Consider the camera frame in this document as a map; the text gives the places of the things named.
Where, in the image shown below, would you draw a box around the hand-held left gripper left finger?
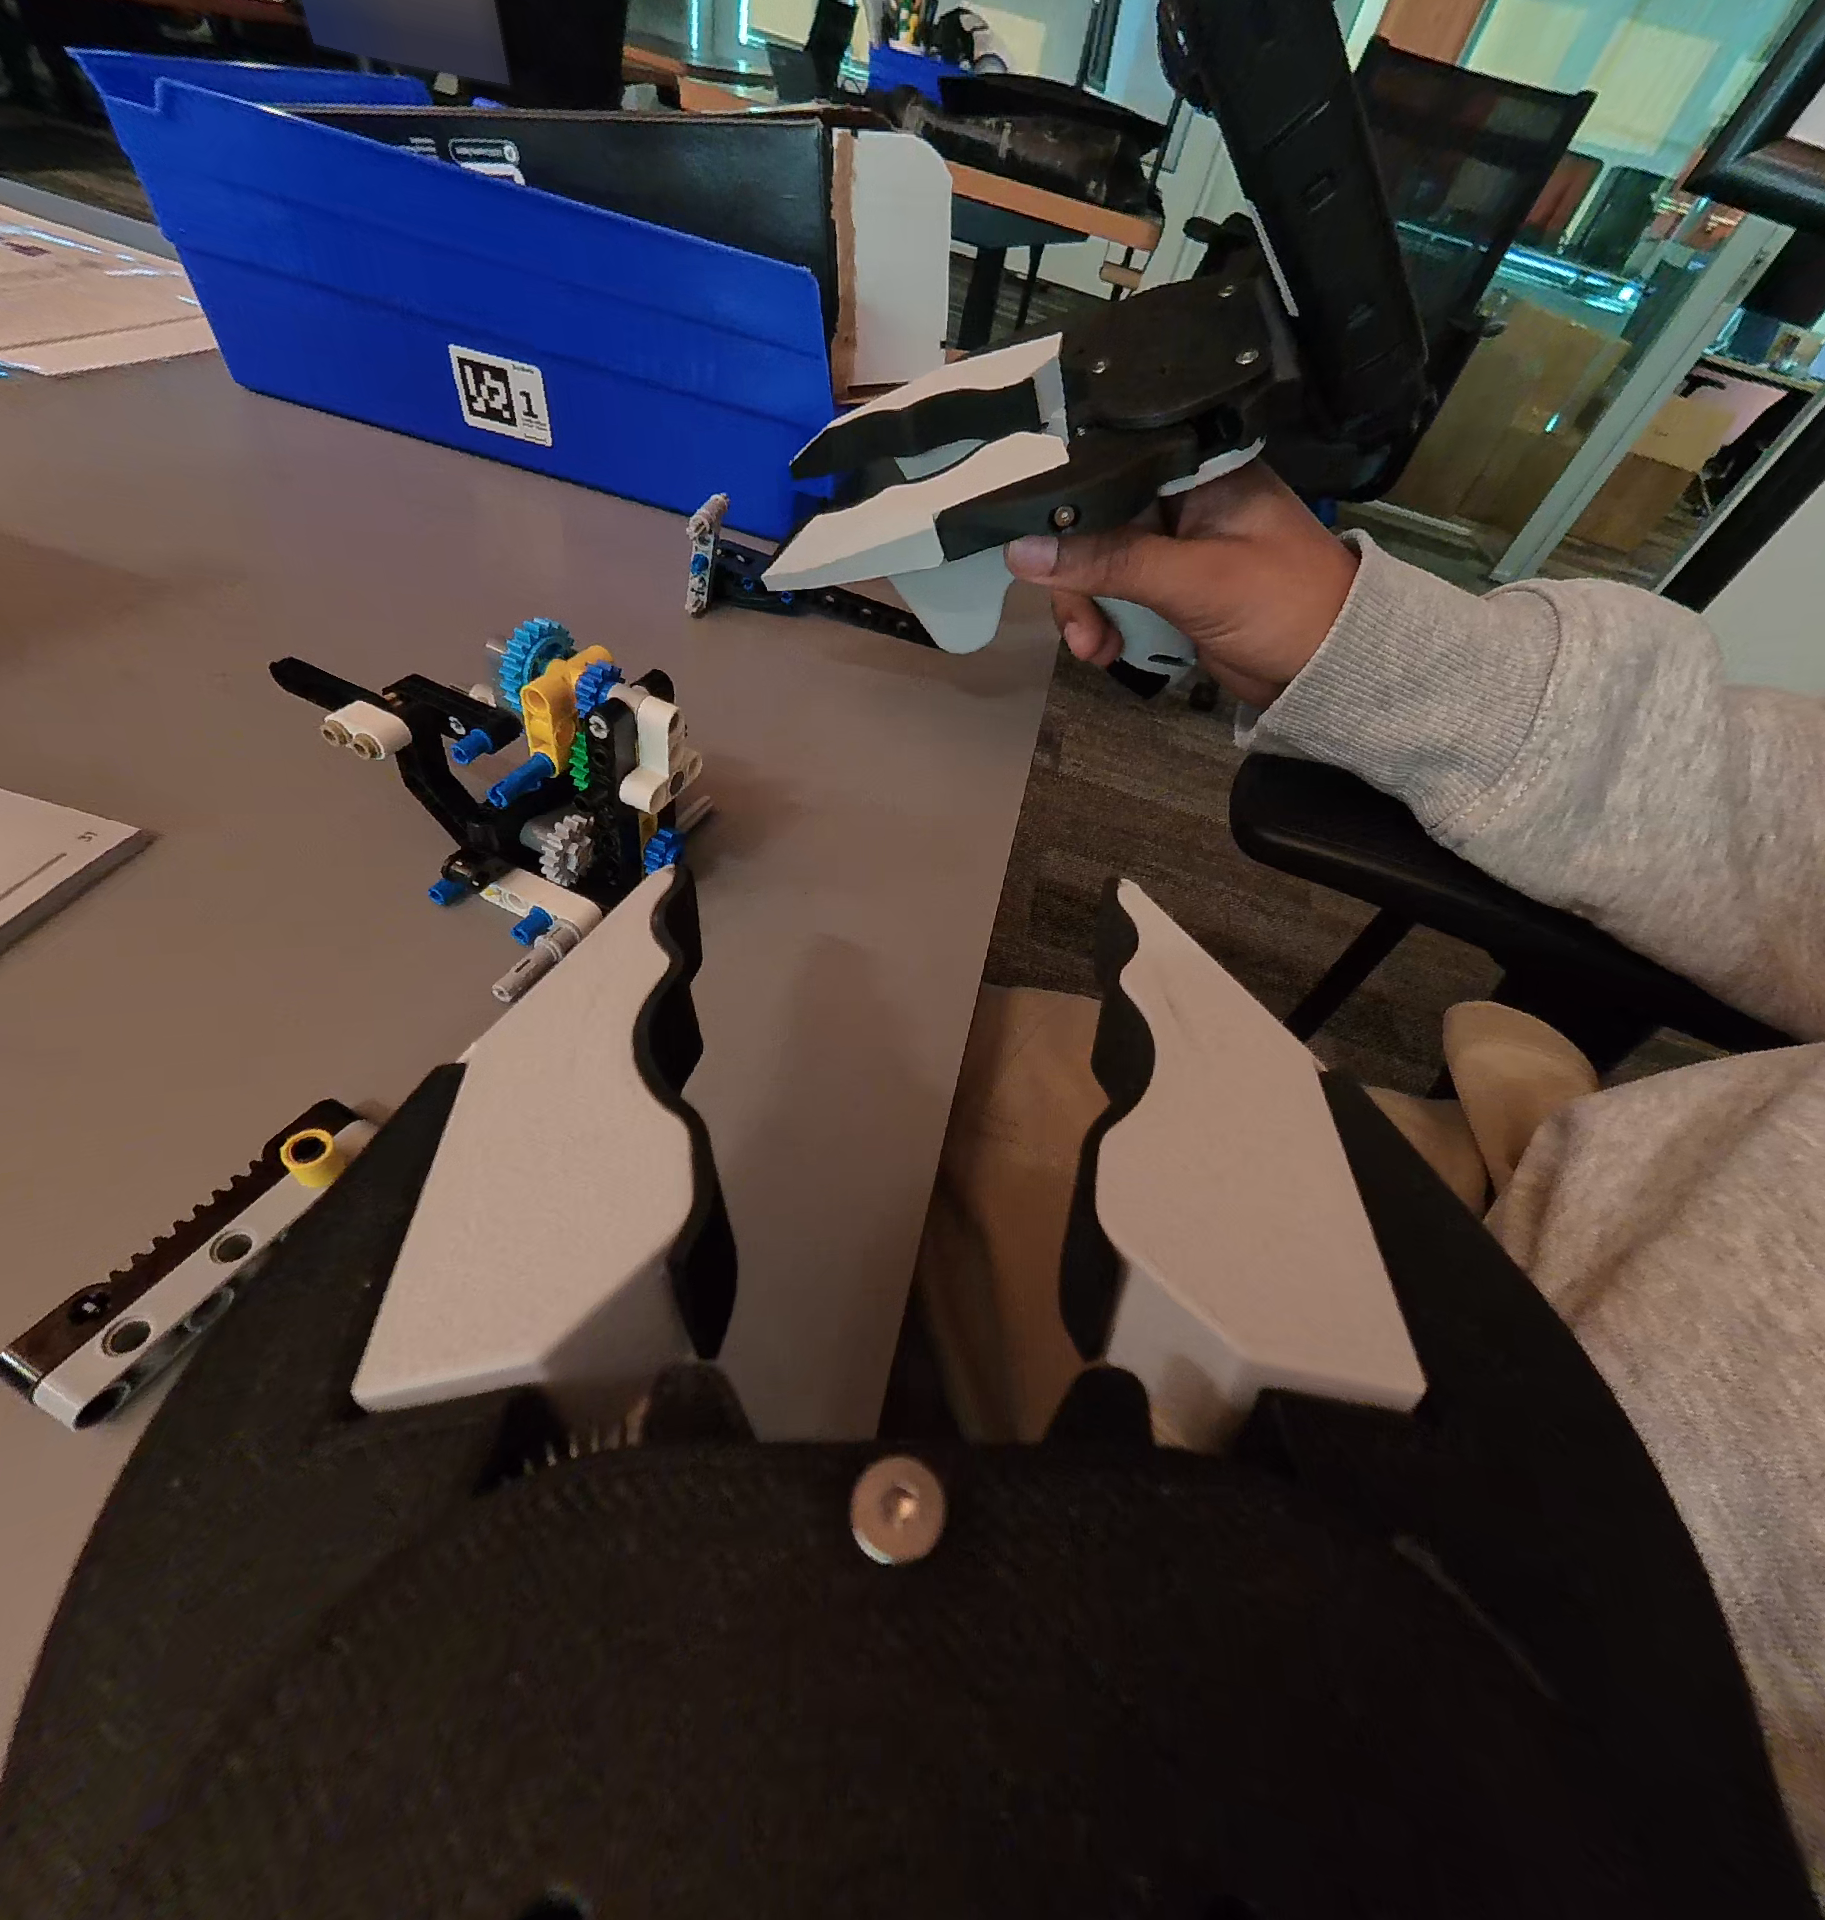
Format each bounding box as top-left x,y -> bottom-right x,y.
348,869 -> 743,1418

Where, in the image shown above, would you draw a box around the black bag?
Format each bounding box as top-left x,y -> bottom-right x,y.
889,75 -> 1170,212

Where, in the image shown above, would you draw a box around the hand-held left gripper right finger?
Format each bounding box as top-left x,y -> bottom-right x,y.
1062,877 -> 1431,1450

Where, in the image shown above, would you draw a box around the black lego beam grey piece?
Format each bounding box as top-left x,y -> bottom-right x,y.
684,493 -> 950,652

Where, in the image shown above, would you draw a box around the blue desk container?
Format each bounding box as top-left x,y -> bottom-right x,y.
867,44 -> 989,105

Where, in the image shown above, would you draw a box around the multicoloured lego gear assembly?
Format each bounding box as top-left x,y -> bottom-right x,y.
270,614 -> 715,1005

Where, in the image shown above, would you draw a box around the blue plastic bin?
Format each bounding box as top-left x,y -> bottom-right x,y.
155,78 -> 839,543
67,48 -> 436,228

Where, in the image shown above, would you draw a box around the black white lego rack beam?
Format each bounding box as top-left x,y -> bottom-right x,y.
0,1098 -> 383,1427

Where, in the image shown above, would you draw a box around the brown cardboard box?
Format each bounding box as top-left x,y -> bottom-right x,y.
1395,305 -> 1633,518
1563,397 -> 1738,560

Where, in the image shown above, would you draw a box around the person's beige pants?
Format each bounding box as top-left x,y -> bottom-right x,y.
881,983 -> 1606,1450

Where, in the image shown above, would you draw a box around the person's grey sweatshirt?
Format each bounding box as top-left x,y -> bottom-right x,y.
1480,1021 -> 1825,1920

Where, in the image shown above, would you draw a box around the black cardboard box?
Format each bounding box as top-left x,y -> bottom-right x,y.
274,103 -> 955,407

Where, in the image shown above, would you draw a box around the black computer monitor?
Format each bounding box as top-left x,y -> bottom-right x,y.
301,0 -> 630,105

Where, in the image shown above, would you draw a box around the person's right hand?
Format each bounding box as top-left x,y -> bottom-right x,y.
1007,482 -> 1362,707

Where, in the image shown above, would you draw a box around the white paper sheets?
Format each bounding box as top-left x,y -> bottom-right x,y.
0,166 -> 220,378

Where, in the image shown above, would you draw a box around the person's right forearm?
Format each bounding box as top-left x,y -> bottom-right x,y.
1237,534 -> 1825,1037

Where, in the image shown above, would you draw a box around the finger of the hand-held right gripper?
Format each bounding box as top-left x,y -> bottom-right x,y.
762,433 -> 1079,659
788,332 -> 1078,485

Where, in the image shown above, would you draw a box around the wooden office desk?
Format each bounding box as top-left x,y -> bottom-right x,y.
619,48 -> 1167,354

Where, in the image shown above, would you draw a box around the lego instruction booklet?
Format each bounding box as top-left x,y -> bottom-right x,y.
0,772 -> 155,994

